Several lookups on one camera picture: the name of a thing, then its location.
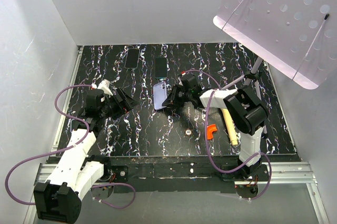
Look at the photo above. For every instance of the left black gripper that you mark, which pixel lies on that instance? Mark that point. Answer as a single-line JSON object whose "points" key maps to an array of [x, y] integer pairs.
{"points": [[126, 104]]}

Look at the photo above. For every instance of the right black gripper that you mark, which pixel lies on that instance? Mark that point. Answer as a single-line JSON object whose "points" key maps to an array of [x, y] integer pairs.
{"points": [[169, 101]]}

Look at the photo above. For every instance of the lilac phone case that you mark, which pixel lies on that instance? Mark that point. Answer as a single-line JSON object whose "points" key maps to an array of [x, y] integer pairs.
{"points": [[159, 95]]}

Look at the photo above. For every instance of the black smartphone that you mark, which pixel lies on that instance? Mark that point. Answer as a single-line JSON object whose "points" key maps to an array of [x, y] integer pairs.
{"points": [[160, 68]]}

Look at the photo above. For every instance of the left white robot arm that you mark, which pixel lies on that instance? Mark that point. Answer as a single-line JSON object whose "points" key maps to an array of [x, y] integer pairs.
{"points": [[60, 197]]}

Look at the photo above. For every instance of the orange elbow pipe piece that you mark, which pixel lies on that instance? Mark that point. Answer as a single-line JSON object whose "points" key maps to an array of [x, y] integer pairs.
{"points": [[210, 131]]}

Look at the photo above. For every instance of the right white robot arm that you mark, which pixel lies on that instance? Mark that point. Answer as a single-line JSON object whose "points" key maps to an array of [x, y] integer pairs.
{"points": [[246, 111]]}

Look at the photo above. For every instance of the dark phone at back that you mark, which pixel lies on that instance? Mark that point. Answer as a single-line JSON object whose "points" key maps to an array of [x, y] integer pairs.
{"points": [[132, 58]]}

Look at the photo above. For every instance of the phone with teal case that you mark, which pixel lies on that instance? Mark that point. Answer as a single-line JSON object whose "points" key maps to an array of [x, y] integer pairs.
{"points": [[75, 125]]}

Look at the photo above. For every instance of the small round white cap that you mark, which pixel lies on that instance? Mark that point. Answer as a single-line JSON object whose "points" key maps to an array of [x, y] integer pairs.
{"points": [[188, 132]]}

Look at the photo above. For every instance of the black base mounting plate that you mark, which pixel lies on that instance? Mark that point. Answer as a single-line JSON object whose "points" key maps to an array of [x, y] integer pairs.
{"points": [[171, 174]]}

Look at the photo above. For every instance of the white perforated music stand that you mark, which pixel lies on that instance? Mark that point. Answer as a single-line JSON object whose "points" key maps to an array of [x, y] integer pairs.
{"points": [[297, 37]]}

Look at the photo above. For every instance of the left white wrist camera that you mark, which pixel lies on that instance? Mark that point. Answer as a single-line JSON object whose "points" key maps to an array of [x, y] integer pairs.
{"points": [[105, 86]]}

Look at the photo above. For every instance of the wooden recorder flute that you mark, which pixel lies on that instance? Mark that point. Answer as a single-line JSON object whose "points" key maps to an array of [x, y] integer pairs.
{"points": [[230, 127]]}

